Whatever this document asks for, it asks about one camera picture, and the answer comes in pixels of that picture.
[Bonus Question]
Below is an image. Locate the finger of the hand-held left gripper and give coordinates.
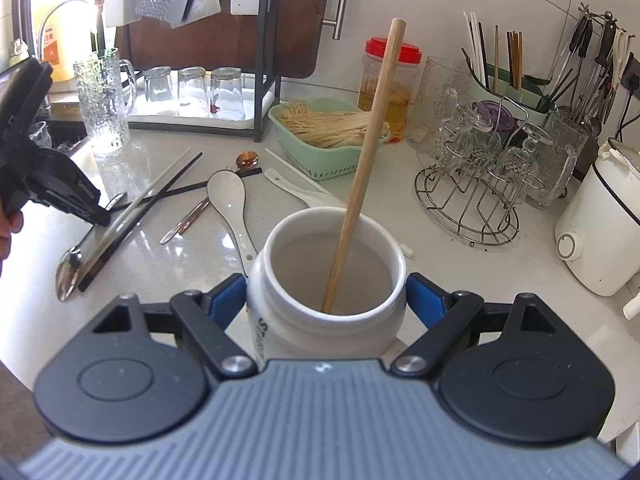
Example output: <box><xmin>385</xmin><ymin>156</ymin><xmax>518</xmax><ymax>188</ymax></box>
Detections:
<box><xmin>24</xmin><ymin>149</ymin><xmax>112</xmax><ymax>228</ymax></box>

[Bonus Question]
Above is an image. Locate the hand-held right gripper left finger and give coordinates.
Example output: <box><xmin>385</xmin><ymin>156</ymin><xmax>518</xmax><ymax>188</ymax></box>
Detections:
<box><xmin>82</xmin><ymin>274</ymin><xmax>259</xmax><ymax>381</ymax></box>

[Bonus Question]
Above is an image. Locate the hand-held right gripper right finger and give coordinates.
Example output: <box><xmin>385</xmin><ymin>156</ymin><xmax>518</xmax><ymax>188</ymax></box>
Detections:
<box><xmin>391</xmin><ymin>274</ymin><xmax>571</xmax><ymax>380</ymax></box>

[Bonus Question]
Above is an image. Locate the white ceramic jar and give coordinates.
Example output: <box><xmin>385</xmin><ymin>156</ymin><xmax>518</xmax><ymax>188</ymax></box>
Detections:
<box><xmin>246</xmin><ymin>208</ymin><xmax>408</xmax><ymax>368</ymax></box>

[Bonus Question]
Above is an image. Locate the silver white chopstick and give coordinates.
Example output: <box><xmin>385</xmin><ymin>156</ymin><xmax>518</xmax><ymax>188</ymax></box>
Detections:
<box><xmin>80</xmin><ymin>148</ymin><xmax>192</xmax><ymax>286</ymax></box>

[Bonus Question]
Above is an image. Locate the long wooden chopstick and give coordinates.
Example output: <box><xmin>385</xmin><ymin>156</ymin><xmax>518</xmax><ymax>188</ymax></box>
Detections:
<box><xmin>320</xmin><ymin>17</ymin><xmax>407</xmax><ymax>313</ymax></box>

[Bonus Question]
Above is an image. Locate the row of hanging utensils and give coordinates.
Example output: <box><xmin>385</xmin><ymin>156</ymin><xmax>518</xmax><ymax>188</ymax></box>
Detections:
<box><xmin>542</xmin><ymin>10</ymin><xmax>633</xmax><ymax>133</ymax></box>

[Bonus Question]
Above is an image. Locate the person's left hand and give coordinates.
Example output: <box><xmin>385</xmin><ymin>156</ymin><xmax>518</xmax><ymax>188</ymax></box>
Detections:
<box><xmin>0</xmin><ymin>209</ymin><xmax>25</xmax><ymax>281</ymax></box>

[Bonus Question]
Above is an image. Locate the glass in sink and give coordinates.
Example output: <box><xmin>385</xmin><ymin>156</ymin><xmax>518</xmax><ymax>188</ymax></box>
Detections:
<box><xmin>29</xmin><ymin>120</ymin><xmax>53</xmax><ymax>150</ymax></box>

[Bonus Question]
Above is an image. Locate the yellow detergent bottle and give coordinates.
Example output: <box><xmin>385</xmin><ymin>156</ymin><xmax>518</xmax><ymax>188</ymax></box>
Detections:
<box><xmin>31</xmin><ymin>0</ymin><xmax>97</xmax><ymax>84</ymax></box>

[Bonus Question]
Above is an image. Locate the tall textured glass mug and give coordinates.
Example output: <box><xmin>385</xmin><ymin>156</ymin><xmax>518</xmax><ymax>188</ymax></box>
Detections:
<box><xmin>73</xmin><ymin>52</ymin><xmax>138</xmax><ymax>156</ymax></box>

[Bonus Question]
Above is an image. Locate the large steel spoon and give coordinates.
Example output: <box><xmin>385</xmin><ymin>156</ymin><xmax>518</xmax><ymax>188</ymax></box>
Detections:
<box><xmin>55</xmin><ymin>192</ymin><xmax>127</xmax><ymax>302</ymax></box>

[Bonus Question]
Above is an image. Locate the black chopstick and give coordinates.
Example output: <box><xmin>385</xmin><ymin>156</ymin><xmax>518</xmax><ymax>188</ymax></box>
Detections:
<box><xmin>77</xmin><ymin>152</ymin><xmax>204</xmax><ymax>293</ymax></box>
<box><xmin>136</xmin><ymin>167</ymin><xmax>264</xmax><ymax>207</ymax></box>

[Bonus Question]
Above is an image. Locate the slim copper spoon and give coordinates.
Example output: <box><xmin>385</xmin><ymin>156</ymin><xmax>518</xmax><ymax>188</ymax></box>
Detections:
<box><xmin>177</xmin><ymin>200</ymin><xmax>211</xmax><ymax>235</ymax></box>

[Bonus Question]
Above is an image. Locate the thin curved faucet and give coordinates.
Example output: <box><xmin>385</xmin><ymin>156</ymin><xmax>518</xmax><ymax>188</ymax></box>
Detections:
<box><xmin>37</xmin><ymin>0</ymin><xmax>93</xmax><ymax>58</ymax></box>

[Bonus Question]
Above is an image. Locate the large white ceramic spoon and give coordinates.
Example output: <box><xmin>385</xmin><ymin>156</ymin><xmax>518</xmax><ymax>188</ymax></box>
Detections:
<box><xmin>206</xmin><ymin>170</ymin><xmax>258</xmax><ymax>279</ymax></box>

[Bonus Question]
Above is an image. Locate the white plastic spoon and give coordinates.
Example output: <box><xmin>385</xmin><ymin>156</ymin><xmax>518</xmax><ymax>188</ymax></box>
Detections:
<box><xmin>263</xmin><ymin>167</ymin><xmax>347</xmax><ymax>209</ymax></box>

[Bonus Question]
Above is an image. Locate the upturned drinking glass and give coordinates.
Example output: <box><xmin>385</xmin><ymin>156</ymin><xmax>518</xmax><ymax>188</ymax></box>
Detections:
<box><xmin>143</xmin><ymin>66</ymin><xmax>175</xmax><ymax>107</ymax></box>
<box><xmin>209</xmin><ymin>67</ymin><xmax>246</xmax><ymax>121</ymax></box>
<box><xmin>177</xmin><ymin>66</ymin><xmax>209</xmax><ymax>112</ymax></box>

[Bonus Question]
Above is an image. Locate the white drip tray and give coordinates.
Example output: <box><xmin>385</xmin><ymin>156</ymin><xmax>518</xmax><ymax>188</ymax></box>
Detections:
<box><xmin>126</xmin><ymin>72</ymin><xmax>277</xmax><ymax>132</ymax></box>

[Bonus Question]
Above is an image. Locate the thin white chopstick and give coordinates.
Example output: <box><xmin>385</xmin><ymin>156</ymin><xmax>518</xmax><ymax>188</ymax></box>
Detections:
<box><xmin>264</xmin><ymin>148</ymin><xmax>328</xmax><ymax>195</ymax></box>

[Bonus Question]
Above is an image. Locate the clear glass cup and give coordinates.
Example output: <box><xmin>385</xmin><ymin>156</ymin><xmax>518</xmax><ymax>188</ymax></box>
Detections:
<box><xmin>492</xmin><ymin>125</ymin><xmax>554</xmax><ymax>206</ymax></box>
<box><xmin>439</xmin><ymin>89</ymin><xmax>504</xmax><ymax>162</ymax></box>

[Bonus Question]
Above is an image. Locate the white rice cooker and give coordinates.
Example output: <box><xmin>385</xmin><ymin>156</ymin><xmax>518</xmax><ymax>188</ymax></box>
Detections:
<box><xmin>554</xmin><ymin>137</ymin><xmax>640</xmax><ymax>297</ymax></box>

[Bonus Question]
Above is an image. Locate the purple lid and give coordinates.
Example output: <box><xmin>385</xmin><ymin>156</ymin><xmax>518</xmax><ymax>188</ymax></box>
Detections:
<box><xmin>477</xmin><ymin>100</ymin><xmax>516</xmax><ymax>133</ymax></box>

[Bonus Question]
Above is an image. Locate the brown wooden cutting board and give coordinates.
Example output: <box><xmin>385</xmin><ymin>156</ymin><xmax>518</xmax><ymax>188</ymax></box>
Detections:
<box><xmin>115</xmin><ymin>0</ymin><xmax>333</xmax><ymax>81</ymax></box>

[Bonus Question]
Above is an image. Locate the textured glass pitcher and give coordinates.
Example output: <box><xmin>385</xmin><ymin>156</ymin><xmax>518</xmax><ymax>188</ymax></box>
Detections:
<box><xmin>407</xmin><ymin>56</ymin><xmax>482</xmax><ymax>162</ymax></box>

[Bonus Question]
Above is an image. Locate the plastic jar with red lid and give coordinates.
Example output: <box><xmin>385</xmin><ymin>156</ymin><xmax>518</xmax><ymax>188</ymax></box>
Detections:
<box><xmin>357</xmin><ymin>37</ymin><xmax>423</xmax><ymax>144</ymax></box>

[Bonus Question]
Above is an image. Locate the black metal rack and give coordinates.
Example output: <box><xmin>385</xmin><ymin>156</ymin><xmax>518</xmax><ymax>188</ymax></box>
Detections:
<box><xmin>95</xmin><ymin>0</ymin><xmax>287</xmax><ymax>144</ymax></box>

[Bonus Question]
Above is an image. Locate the green utensil holder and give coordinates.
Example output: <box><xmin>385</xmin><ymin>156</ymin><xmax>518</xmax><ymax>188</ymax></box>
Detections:
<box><xmin>467</xmin><ymin>62</ymin><xmax>557</xmax><ymax>127</ymax></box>

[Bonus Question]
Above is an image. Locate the bunch of upright chopsticks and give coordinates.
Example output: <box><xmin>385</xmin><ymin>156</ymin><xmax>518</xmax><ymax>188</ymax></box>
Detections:
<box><xmin>461</xmin><ymin>10</ymin><xmax>525</xmax><ymax>92</ymax></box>

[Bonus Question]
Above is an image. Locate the ribbed glass pitcher with handle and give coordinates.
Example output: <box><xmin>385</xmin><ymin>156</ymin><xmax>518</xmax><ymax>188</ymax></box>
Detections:
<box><xmin>525</xmin><ymin>109</ymin><xmax>592</xmax><ymax>211</ymax></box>

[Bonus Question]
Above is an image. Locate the black power cable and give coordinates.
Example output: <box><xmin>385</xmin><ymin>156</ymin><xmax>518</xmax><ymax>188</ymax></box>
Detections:
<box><xmin>614</xmin><ymin>87</ymin><xmax>638</xmax><ymax>143</ymax></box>

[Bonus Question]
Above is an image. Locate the black wall socket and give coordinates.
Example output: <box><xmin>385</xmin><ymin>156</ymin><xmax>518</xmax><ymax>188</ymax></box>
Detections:
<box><xmin>620</xmin><ymin>55</ymin><xmax>640</xmax><ymax>98</ymax></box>

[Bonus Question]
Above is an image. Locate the steel bar handle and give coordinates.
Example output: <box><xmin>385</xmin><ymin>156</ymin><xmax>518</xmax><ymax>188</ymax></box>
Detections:
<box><xmin>321</xmin><ymin>0</ymin><xmax>354</xmax><ymax>41</ymax></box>

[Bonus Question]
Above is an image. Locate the metal utensil rail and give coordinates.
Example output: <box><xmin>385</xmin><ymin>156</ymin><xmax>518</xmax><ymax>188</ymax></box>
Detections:
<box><xmin>578</xmin><ymin>4</ymin><xmax>622</xmax><ymax>28</ymax></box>

